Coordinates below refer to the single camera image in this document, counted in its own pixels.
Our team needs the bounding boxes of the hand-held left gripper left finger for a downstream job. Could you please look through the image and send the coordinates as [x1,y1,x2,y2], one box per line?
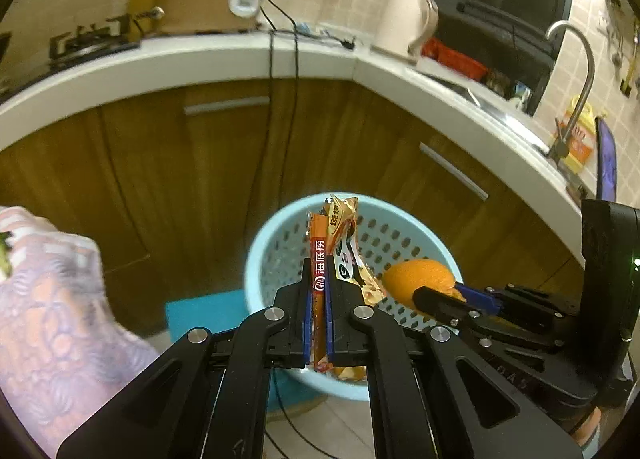
[56,258,316,459]

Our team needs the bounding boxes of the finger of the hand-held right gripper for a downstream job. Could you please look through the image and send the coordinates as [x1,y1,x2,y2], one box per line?
[454,281,582,322]
[411,285,557,354]

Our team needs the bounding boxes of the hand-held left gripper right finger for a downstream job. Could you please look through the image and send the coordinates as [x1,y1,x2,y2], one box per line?
[324,280,583,459]

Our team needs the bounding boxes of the orange fruit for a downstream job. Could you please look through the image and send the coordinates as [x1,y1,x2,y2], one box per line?
[382,260,466,312]

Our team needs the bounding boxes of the orange foil packet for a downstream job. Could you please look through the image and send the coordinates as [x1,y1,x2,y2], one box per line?
[307,212,334,373]

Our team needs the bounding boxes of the colourful snack wrapper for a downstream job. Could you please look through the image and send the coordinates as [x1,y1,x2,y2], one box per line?
[322,194,389,382]

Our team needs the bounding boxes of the light blue perforated basket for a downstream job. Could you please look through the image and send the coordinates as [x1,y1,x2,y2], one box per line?
[243,192,457,402]

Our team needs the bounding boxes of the blue plastic stool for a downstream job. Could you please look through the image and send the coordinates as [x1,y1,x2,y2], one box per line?
[165,289,326,412]

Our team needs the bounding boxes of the blue-screen phone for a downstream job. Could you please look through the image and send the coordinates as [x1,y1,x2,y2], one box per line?
[595,116,619,202]

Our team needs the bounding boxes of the steel kitchen faucet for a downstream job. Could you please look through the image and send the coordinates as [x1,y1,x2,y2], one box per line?
[545,20,597,162]

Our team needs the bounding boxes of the wooden kitchen cabinet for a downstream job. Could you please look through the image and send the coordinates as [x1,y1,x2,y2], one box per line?
[0,79,586,340]

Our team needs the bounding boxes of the hanging kitchen utensils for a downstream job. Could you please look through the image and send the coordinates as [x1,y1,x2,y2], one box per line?
[605,0,640,100]

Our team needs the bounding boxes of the red plastic basket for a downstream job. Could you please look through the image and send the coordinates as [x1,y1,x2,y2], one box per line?
[422,36,488,82]

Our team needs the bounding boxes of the floral pink tablecloth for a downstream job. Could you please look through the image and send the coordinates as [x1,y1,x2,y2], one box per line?
[0,206,166,457]

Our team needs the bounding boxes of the cream electric kettle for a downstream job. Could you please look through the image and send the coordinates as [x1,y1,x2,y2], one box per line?
[372,0,440,61]

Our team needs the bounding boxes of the green bok choy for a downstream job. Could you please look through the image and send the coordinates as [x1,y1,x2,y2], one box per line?
[0,233,15,280]

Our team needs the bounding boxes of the black gas stove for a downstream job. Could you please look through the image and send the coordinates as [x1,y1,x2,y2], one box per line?
[0,14,143,90]

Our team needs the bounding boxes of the silver cabinet handle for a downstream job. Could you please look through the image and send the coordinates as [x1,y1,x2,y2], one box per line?
[183,96,271,116]
[419,142,489,201]

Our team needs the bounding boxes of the black power cable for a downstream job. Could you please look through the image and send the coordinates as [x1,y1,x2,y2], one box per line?
[260,0,357,260]

